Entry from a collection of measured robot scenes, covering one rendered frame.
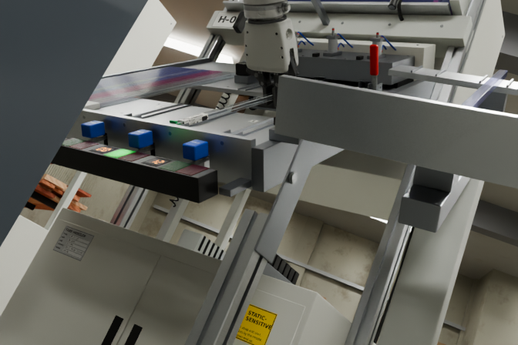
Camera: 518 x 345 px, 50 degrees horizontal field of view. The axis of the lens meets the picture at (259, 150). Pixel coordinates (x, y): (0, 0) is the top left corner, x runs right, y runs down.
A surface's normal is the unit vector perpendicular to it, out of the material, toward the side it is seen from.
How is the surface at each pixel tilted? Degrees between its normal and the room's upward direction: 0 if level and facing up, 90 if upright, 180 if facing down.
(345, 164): 90
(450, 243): 90
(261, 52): 146
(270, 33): 141
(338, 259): 90
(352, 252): 90
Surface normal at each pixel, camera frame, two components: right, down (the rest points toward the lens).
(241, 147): -0.58, 0.25
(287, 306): -0.42, -0.49
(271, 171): 0.82, 0.15
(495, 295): -0.10, -0.41
